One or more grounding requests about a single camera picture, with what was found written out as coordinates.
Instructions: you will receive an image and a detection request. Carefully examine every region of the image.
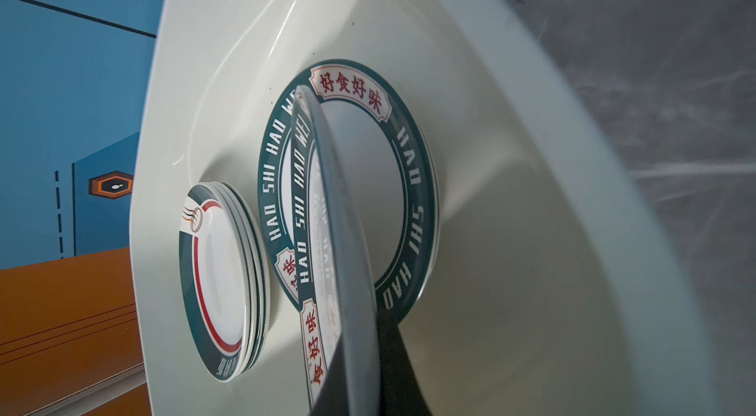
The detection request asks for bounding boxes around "left aluminium corner post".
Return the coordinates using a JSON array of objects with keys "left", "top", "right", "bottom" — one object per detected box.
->
[{"left": 26, "top": 363, "right": 147, "bottom": 416}]

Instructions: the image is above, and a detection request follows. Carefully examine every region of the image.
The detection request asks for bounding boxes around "green red rim plate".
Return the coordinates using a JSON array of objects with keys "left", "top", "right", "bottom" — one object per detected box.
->
[{"left": 178, "top": 182, "right": 271, "bottom": 383}]

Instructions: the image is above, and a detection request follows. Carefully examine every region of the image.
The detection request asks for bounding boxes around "green rim text plate front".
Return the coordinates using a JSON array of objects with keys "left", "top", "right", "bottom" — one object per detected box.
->
[{"left": 257, "top": 59, "right": 440, "bottom": 321}]

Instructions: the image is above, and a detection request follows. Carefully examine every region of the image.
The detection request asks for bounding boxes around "small green rim text plate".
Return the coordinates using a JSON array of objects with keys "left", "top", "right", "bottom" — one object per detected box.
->
[{"left": 291, "top": 85, "right": 380, "bottom": 415}]

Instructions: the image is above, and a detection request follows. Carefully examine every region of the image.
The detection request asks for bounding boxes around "white plastic bin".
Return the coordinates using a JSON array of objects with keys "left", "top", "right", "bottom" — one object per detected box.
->
[{"left": 130, "top": 0, "right": 718, "bottom": 415}]

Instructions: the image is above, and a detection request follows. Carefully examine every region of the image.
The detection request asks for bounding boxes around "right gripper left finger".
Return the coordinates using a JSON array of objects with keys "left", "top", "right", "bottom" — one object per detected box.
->
[{"left": 309, "top": 350, "right": 348, "bottom": 416}]

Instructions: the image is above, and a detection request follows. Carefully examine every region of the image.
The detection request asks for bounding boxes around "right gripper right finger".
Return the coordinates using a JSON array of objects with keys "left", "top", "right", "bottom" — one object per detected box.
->
[{"left": 376, "top": 310, "right": 431, "bottom": 416}]

